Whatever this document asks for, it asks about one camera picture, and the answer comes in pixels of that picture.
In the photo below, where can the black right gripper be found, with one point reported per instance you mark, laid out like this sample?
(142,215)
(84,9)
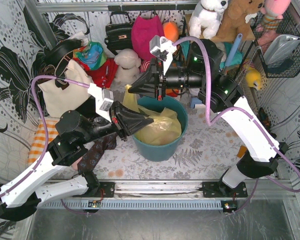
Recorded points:
(159,80)

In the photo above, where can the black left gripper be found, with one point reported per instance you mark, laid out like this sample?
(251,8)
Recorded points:
(119,122)

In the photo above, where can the yellow plastic trash bag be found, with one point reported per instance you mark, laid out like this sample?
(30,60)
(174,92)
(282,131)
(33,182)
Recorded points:
(165,127)

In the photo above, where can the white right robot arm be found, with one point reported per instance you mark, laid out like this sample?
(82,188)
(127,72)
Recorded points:
(221,95)

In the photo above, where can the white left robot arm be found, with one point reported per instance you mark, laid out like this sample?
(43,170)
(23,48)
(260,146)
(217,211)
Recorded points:
(21,197)

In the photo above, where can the teal plastic trash bin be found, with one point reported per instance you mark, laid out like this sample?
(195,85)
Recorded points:
(161,153)

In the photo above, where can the magenta fuzzy bag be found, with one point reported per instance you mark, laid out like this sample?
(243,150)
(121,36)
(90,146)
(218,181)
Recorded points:
(142,32)

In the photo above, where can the cream canvas tote bag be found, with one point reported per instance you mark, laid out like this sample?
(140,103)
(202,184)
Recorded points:
(58,100)

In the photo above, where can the pink striped plush doll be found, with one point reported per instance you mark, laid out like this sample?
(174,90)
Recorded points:
(144,66)

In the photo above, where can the white plush lamb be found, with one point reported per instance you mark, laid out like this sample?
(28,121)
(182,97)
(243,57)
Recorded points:
(129,64)

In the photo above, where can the red garment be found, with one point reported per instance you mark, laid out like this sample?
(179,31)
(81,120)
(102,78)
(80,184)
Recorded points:
(103,76)

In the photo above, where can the black leather handbag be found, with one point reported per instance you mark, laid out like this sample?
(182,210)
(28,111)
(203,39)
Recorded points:
(119,36)

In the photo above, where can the orange plush toy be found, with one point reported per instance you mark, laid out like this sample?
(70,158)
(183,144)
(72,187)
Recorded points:
(171,31)

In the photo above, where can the colourful silk scarf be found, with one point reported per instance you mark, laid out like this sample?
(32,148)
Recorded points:
(90,57)

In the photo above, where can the dark floral necktie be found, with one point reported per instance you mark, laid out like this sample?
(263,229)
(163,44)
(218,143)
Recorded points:
(95,153)

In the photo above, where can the pink cloth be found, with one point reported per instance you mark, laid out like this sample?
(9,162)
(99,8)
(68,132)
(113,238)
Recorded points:
(75,165)

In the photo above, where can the teal folded cloth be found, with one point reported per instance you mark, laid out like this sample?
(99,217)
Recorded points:
(225,47)

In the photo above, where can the white plush dog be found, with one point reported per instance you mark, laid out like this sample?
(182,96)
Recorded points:
(206,18)

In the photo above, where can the orange checked towel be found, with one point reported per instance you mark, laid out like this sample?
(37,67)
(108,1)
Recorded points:
(38,143)

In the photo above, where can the black hat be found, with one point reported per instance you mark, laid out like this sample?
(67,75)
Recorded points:
(59,51)

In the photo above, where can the yellow plush duck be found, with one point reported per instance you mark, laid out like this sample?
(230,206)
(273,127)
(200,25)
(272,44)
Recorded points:
(252,76)

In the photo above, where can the brown teddy bear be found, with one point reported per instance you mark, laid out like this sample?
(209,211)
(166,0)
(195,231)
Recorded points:
(235,17)

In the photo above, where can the purple orange sock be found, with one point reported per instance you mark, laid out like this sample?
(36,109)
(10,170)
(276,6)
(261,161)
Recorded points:
(242,151)

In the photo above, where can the silver foil pouch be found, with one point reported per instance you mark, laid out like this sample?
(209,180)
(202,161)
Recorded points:
(281,48)

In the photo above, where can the pink plush toy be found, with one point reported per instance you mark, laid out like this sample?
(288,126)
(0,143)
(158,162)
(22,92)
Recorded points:
(273,11)

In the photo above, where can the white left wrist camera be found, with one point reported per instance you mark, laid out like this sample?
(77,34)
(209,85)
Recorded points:
(104,99)

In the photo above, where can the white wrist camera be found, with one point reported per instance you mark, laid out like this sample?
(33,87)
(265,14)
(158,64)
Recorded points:
(163,49)
(104,99)

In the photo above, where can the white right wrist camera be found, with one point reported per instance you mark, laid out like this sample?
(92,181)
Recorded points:
(163,49)

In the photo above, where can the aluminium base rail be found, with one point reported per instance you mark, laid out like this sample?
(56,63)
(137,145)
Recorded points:
(171,195)

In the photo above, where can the black wire basket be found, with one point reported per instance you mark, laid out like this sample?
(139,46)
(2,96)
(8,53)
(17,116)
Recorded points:
(288,68)

